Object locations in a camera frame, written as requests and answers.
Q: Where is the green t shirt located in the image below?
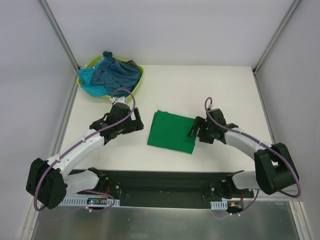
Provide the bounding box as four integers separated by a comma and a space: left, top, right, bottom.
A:
147, 110, 196, 154

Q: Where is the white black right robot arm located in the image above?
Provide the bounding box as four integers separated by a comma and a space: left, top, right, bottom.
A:
188, 108, 302, 198

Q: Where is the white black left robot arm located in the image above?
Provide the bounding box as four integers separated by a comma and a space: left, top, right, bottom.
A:
26, 102, 144, 212

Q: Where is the dark blue t shirt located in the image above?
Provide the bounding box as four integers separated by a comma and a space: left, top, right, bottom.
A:
90, 51, 142, 95

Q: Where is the grey t shirt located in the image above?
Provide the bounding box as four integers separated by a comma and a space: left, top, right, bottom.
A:
124, 60, 139, 70

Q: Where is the teal t shirt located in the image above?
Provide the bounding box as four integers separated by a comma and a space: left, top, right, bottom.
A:
78, 67, 108, 98

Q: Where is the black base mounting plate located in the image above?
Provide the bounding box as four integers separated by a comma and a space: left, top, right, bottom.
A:
72, 169, 260, 208

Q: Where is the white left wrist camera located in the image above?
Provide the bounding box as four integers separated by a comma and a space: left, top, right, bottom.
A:
109, 97, 127, 105

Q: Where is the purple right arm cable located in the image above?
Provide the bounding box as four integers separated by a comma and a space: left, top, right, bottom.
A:
204, 96, 302, 221

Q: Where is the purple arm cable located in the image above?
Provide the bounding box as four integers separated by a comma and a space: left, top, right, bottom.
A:
204, 96, 302, 221
33, 87, 137, 213

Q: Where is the right white slotted cable duct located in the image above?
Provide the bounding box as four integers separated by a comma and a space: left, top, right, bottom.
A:
210, 200, 228, 211

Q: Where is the white slotted cable duct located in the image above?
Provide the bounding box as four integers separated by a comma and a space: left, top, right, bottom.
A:
210, 200, 228, 211
58, 196, 120, 208

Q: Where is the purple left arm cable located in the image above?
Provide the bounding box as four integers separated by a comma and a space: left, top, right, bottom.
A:
33, 87, 137, 213

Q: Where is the left white slotted cable duct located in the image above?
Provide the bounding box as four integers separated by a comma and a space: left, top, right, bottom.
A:
58, 196, 120, 208

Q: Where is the left aluminium frame post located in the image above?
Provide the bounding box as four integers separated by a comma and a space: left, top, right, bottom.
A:
38, 0, 85, 74

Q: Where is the aluminium frame post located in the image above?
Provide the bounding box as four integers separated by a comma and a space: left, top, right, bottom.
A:
252, 0, 302, 75
38, 0, 85, 74

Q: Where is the right aluminium frame post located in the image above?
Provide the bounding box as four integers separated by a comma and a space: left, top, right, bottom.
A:
252, 0, 302, 75

